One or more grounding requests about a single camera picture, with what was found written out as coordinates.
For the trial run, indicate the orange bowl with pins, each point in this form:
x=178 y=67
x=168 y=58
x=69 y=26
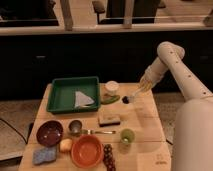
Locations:
x=87 y=151

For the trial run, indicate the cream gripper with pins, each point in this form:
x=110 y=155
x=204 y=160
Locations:
x=153 y=75

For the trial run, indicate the white folded cloth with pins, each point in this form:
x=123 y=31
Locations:
x=82 y=99

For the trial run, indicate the wooden block sponge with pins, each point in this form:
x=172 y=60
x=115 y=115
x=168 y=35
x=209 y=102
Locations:
x=108 y=120

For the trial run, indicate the dark red bowl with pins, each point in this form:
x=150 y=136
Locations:
x=50 y=133

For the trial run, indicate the gold fork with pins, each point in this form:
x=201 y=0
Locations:
x=97 y=132

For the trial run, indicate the yellow toy potato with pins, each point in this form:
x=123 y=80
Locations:
x=65 y=145

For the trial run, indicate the green toy vegetable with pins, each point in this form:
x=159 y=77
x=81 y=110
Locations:
x=106 y=99

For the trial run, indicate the blue sponge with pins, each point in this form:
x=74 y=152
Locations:
x=44 y=155

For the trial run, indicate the purple toy grapes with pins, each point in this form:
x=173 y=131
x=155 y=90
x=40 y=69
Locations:
x=108 y=159

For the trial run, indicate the small metal cup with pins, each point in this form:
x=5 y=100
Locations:
x=75 y=127

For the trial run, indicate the black chair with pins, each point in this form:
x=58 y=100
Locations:
x=127 y=11

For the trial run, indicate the green plastic cup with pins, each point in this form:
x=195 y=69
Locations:
x=127 y=136

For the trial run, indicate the green plastic tray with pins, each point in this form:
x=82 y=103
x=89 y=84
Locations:
x=62 y=94

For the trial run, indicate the small white bowl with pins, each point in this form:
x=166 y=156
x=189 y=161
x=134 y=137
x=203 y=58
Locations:
x=111 y=87

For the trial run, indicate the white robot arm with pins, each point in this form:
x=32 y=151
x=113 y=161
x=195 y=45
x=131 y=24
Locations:
x=193 y=133

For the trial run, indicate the black head dish brush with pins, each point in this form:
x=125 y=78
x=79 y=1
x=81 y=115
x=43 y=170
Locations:
x=130 y=98

